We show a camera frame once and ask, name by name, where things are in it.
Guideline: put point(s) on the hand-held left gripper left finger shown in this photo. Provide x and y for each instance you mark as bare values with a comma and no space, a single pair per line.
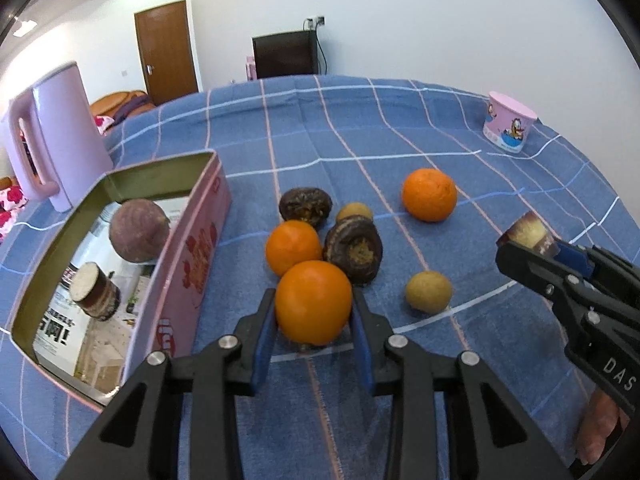
264,342

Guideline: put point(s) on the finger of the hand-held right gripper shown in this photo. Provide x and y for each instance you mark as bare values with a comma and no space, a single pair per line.
525,265
575,260

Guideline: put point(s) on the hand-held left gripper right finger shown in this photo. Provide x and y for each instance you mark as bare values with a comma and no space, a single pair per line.
364,355

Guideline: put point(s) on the large orange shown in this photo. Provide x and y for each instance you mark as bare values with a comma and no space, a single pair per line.
313,302

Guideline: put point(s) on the small yellow longan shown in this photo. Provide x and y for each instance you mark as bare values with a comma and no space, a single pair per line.
428,291
354,211

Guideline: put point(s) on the small orange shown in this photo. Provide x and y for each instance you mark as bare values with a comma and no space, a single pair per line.
292,246

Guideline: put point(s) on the pink tin box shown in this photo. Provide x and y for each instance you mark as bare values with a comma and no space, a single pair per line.
195,260

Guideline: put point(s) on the dimpled orange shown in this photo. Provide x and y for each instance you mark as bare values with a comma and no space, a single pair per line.
429,195

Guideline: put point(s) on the person's right hand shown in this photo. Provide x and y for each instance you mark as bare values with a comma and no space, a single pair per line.
600,430

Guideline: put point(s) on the pink cartoon cup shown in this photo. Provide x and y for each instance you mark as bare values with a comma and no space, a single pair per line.
507,125

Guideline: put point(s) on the printed leaflet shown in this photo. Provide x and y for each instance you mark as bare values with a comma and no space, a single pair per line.
110,355

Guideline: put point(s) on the purple round fruit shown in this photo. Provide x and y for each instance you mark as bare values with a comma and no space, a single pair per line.
139,230

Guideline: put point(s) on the red floral cushion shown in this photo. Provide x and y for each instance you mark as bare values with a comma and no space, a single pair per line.
103,122
11,197
5,222

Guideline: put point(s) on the pink carton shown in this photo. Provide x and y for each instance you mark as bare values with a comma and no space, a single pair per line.
251,67

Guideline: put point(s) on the brown leather armchair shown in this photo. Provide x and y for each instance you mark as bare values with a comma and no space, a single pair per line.
125,102

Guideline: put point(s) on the black television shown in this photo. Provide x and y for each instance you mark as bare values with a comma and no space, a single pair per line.
285,55

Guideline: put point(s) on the pink electric kettle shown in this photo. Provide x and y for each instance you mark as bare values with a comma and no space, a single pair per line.
65,125

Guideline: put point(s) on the brown wooden door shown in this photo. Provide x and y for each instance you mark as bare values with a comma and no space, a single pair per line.
167,55

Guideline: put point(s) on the square ceiling light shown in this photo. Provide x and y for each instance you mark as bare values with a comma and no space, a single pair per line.
25,27

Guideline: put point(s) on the wall socket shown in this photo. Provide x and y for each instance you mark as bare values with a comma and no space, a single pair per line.
316,21

